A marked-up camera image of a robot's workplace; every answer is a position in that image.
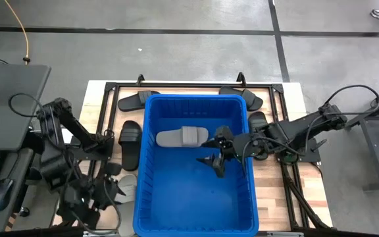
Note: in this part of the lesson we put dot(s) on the blue plastic bin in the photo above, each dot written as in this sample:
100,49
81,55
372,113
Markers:
189,197

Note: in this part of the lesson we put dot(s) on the dark grey computer desk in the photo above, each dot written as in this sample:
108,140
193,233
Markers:
18,164

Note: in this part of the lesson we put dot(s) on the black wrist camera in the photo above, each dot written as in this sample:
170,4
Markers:
114,168
224,131

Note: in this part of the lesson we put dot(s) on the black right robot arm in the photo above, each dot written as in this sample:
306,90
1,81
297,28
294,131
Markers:
294,130

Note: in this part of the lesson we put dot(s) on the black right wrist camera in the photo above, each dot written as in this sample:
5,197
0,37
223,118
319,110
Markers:
224,131

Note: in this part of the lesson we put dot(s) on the grey side table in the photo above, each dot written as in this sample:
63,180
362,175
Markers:
377,148

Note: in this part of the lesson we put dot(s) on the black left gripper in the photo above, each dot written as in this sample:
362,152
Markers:
99,194

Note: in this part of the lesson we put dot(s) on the silver metal bracket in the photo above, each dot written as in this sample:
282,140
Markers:
100,234
285,234

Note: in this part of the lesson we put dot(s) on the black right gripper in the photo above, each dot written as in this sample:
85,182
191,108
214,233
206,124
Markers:
232,148

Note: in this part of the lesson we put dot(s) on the black foam slide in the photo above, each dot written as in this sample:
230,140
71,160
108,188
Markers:
130,102
130,148
257,120
252,100

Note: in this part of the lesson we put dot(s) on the black frame bracket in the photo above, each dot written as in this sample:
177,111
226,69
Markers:
140,80
241,79

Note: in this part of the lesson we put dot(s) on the white small box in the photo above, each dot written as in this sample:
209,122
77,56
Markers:
66,135

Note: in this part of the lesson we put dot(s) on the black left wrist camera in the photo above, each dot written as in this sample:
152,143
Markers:
114,168

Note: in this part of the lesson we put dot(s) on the black computer mouse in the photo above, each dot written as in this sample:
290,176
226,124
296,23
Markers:
2,192

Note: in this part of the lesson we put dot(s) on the black desk leg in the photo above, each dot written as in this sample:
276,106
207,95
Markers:
31,141

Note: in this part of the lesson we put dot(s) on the grey foam slide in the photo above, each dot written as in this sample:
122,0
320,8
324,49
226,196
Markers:
128,189
176,138

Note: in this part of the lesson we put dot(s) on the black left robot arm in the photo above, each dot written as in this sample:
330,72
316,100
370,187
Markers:
74,126

